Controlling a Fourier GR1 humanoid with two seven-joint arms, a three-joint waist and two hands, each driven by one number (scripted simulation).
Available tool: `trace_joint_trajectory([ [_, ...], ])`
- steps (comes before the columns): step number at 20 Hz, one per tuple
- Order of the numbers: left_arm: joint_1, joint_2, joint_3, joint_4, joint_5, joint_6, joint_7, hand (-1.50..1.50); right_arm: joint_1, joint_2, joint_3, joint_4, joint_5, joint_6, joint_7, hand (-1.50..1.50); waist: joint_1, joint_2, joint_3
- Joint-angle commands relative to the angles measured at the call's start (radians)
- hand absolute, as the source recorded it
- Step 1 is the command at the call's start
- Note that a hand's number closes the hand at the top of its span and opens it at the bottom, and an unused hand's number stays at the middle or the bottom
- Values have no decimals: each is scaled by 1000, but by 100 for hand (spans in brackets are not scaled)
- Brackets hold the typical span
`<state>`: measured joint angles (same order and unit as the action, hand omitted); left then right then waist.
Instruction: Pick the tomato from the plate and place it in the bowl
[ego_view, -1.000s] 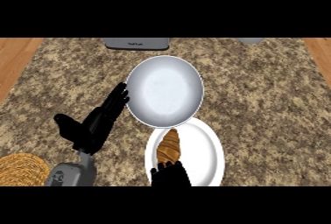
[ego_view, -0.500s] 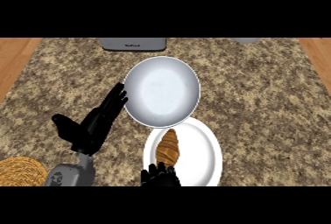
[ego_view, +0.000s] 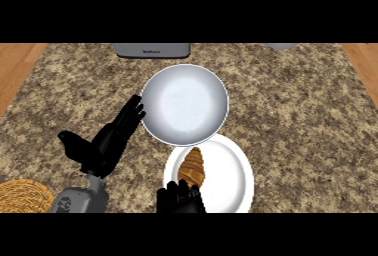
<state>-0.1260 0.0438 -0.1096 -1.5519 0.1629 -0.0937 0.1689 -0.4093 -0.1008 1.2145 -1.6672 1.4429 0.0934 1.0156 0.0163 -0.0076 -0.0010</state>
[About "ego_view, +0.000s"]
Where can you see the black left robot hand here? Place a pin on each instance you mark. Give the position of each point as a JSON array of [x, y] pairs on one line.
[[106, 143]]

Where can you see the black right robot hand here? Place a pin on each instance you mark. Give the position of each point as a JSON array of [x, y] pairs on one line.
[[180, 201]]

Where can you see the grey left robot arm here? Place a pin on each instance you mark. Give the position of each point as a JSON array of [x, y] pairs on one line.
[[82, 200]]

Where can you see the white plate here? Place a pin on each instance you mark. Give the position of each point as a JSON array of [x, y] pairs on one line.
[[228, 176]]

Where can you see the grey bowl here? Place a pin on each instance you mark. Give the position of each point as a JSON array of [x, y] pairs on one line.
[[186, 105]]

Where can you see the brown croissant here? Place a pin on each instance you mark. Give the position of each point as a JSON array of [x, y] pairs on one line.
[[193, 168]]

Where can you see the wicker basket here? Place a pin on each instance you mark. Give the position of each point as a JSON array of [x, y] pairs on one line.
[[25, 196]]

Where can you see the grey appliance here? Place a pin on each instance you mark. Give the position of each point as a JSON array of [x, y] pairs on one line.
[[153, 50]]

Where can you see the pale grey object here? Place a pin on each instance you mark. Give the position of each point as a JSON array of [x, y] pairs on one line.
[[282, 46]]

